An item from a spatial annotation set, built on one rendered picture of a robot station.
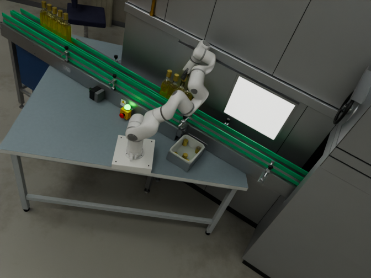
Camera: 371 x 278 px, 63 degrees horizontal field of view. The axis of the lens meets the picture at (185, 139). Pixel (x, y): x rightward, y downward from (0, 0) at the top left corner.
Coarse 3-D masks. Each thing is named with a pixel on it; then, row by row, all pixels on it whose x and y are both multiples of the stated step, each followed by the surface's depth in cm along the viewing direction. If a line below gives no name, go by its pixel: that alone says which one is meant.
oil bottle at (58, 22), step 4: (60, 12) 232; (60, 16) 234; (56, 20) 237; (60, 20) 236; (56, 24) 238; (60, 24) 237; (56, 28) 241; (60, 28) 239; (56, 32) 243; (60, 32) 241; (60, 36) 243
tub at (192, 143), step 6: (180, 138) 212; (186, 138) 217; (192, 138) 215; (174, 144) 206; (180, 144) 214; (192, 144) 217; (198, 144) 214; (174, 150) 209; (180, 150) 214; (186, 150) 215; (192, 150) 217; (180, 156) 200; (192, 156) 212
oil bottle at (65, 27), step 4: (64, 16) 231; (64, 20) 234; (64, 24) 235; (68, 24) 236; (64, 28) 236; (68, 28) 238; (64, 32) 238; (68, 32) 240; (64, 36) 241; (68, 36) 242; (68, 40) 244
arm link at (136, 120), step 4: (132, 116) 176; (136, 116) 175; (140, 116) 176; (132, 120) 173; (136, 120) 173; (140, 120) 174; (128, 124) 173; (132, 124) 170; (136, 124) 171; (140, 124) 172; (140, 140) 183
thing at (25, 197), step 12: (12, 156) 192; (24, 180) 214; (24, 192) 219; (228, 192) 221; (24, 204) 229; (72, 204) 229; (84, 204) 230; (96, 204) 232; (228, 204) 227; (156, 216) 241; (168, 216) 240; (180, 216) 243; (192, 216) 245; (216, 216) 239
